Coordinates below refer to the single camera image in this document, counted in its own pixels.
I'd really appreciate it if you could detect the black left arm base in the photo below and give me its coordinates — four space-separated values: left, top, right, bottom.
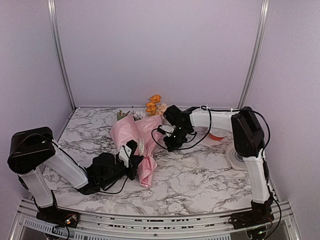
33 191 80 228

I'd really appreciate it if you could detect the orange flower stem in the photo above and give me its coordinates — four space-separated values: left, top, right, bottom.
145 94 161 116

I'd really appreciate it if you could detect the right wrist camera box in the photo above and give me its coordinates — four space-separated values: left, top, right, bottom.
163 104 182 126

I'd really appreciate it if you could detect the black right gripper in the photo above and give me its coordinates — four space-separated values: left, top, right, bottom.
163 125 191 152

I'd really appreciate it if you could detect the aluminium frame post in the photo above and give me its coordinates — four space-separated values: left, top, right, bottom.
47 0 77 112
237 0 270 109

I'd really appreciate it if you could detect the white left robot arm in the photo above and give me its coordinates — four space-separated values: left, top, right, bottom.
7 126 144 223

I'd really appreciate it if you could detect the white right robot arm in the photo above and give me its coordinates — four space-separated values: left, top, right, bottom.
162 105 271 224

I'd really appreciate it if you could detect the pink wrapping paper sheet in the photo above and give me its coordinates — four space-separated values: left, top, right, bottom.
110 113 163 188

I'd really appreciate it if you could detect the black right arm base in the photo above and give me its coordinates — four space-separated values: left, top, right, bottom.
228 198 275 230

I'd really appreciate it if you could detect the cream ribbon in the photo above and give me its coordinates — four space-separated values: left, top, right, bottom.
107 136 200 211

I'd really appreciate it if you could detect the orange bowl white inside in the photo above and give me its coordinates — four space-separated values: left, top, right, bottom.
208 127 229 141

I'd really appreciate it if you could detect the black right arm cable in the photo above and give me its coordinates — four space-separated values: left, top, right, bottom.
151 107 271 151

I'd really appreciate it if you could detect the peach flower long green stem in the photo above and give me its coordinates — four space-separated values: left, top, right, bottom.
156 103 168 116

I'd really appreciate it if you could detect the aluminium frame left post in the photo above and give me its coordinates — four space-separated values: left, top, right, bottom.
47 0 77 112

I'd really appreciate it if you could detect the grey swirl ceramic plate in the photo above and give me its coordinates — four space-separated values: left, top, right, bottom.
225 143 247 171

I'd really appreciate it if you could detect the aluminium frame right post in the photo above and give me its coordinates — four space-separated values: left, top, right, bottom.
237 0 270 109

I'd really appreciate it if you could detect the aluminium front rail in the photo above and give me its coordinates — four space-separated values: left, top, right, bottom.
8 199 301 240

